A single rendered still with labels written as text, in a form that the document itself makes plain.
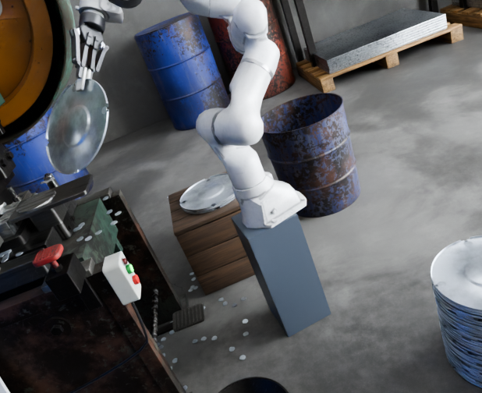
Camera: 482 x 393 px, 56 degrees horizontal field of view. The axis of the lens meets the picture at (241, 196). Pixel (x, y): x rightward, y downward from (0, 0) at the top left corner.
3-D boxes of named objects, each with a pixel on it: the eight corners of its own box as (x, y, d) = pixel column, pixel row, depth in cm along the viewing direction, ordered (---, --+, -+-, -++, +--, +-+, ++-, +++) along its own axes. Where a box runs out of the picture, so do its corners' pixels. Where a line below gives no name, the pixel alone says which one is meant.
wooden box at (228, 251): (267, 221, 236) (245, 162, 220) (288, 260, 202) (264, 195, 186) (195, 251, 235) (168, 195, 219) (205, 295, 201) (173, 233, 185)
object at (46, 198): (111, 206, 152) (91, 171, 146) (106, 226, 140) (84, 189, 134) (41, 232, 153) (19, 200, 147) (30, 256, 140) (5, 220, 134)
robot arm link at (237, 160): (235, 166, 159) (210, 100, 148) (272, 173, 145) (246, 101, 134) (212, 183, 154) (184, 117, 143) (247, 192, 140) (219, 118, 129)
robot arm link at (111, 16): (74, -3, 139) (71, 13, 138) (101, -15, 132) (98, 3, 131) (107, 17, 149) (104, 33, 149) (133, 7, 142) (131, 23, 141)
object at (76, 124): (112, 155, 124) (110, 154, 123) (49, 186, 139) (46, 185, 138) (105, 63, 132) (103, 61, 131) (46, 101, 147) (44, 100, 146)
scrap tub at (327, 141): (347, 166, 256) (326, 86, 235) (378, 199, 219) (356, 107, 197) (277, 193, 257) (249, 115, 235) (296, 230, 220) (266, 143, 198)
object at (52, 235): (77, 203, 167) (69, 189, 164) (50, 274, 126) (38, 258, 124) (1, 232, 167) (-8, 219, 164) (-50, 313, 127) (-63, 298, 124)
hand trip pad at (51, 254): (76, 263, 118) (62, 241, 114) (72, 277, 112) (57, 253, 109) (51, 274, 118) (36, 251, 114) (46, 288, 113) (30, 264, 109)
